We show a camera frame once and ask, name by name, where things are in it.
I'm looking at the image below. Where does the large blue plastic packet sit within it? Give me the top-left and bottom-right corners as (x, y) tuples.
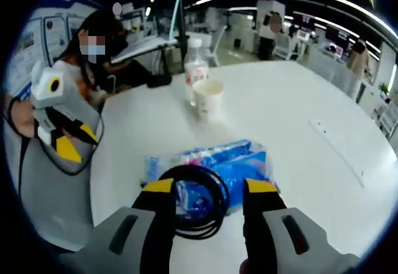
(144, 138), (280, 217)

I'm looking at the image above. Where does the white laptop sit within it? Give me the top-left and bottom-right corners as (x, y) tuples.
(110, 0), (187, 65)

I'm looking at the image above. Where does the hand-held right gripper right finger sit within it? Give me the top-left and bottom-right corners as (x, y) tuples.
(242, 178), (361, 274)

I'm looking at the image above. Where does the person's left hand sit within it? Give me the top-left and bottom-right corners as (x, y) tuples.
(11, 100), (39, 139)

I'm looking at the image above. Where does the white desk partition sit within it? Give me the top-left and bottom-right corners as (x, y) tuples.
(310, 50), (362, 101)

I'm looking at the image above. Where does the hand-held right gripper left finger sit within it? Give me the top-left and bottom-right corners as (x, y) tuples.
(58, 177), (177, 274)

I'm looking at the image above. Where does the white office chair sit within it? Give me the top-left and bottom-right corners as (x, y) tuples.
(374, 99), (398, 139)
(274, 33), (300, 61)
(204, 25), (228, 67)

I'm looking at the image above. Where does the clear plastic water bottle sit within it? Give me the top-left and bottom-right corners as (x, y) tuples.
(183, 37), (210, 107)

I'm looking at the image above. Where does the wall poster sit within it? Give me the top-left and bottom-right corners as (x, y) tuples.
(6, 0), (104, 98)

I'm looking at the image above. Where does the white table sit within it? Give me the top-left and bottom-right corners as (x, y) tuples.
(89, 60), (398, 274)

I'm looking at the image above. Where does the white table cable cover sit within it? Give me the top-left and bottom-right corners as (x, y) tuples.
(308, 118), (366, 189)

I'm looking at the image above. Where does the black cable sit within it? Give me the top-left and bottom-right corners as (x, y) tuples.
(157, 165), (231, 241)

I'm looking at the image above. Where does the white paper cup green print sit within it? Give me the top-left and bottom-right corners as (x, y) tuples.
(192, 79), (225, 123)

